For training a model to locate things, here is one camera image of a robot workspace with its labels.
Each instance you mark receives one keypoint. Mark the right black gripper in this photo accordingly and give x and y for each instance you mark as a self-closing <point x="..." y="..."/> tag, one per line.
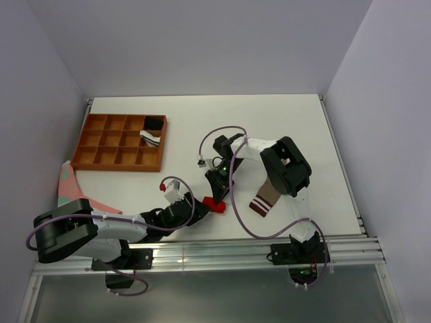
<point x="220" y="187"/>

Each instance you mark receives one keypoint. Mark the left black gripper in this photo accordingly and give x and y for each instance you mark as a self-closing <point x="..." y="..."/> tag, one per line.
<point x="198" y="208"/>

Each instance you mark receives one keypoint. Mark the red christmas sock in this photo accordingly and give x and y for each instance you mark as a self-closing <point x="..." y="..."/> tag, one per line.
<point x="215" y="207"/>

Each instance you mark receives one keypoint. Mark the brown striped sock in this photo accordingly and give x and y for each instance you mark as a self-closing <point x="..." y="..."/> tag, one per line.
<point x="265" y="199"/>

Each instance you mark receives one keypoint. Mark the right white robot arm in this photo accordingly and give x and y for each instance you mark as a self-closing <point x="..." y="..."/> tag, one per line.
<point x="287" y="175"/>

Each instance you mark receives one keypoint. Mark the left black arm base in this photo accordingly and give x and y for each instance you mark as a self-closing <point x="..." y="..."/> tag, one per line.
<point x="131" y="259"/>

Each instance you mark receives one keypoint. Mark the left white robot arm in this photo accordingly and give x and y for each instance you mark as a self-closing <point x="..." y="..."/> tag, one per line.
<point x="77" y="228"/>

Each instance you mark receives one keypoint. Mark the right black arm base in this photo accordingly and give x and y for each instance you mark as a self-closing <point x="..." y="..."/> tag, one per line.
<point x="286" y="254"/>

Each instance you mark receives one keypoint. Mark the white black rolled sock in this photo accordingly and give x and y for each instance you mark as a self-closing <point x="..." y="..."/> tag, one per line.
<point x="150" y="139"/>

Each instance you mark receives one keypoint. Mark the orange compartment tray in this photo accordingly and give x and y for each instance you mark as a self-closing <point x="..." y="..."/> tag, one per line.
<point x="111" y="142"/>

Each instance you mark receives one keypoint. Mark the pink patterned sock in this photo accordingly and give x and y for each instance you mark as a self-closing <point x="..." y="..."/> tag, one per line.
<point x="69" y="190"/>

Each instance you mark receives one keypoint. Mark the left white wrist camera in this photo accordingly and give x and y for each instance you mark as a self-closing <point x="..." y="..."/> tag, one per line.
<point x="171" y="191"/>

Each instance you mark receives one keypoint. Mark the aluminium frame rail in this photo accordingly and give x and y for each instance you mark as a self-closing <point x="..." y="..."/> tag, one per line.
<point x="223" y="255"/>

